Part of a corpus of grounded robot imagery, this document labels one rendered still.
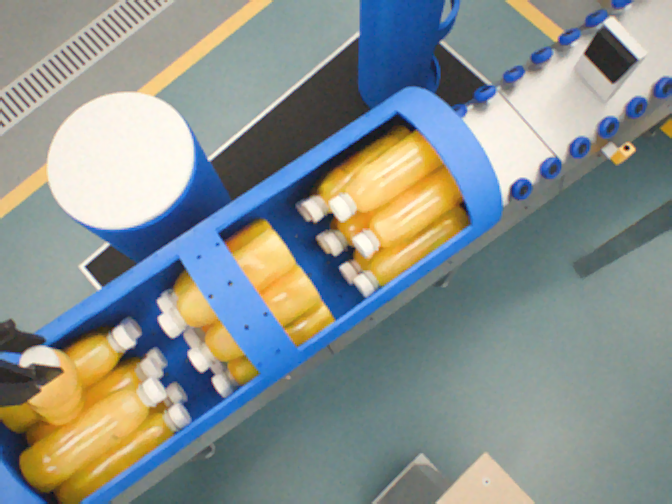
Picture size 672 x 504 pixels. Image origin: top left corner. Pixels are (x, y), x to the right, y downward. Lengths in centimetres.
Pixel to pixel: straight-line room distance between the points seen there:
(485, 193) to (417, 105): 17
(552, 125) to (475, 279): 93
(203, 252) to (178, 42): 177
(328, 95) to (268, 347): 144
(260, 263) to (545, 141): 69
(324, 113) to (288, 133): 15
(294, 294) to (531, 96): 70
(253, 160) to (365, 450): 106
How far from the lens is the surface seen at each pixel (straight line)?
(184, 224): 122
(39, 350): 80
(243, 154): 212
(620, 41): 128
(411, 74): 191
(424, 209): 95
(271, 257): 88
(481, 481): 107
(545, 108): 134
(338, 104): 217
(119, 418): 96
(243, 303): 85
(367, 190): 91
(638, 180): 245
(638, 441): 226
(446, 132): 92
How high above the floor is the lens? 205
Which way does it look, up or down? 75 degrees down
